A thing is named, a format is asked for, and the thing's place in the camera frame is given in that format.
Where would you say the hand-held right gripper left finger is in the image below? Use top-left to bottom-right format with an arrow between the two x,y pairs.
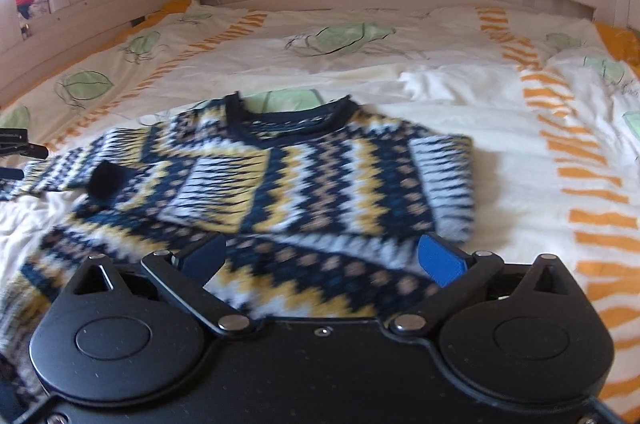
67,233 -> 251,337

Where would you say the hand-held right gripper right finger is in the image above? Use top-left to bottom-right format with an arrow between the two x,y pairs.
389,232 -> 575,339

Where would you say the navy yellow white patterned sweater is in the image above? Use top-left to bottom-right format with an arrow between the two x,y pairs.
0,92 -> 477,407

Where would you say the pile of red and white clothes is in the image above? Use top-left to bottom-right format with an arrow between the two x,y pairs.
14,0 -> 52,20

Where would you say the white leaf print bed cover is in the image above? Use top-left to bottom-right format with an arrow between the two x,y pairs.
0,0 -> 640,424

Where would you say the orange bed sheet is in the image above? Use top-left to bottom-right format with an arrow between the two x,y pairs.
85,0 -> 640,67

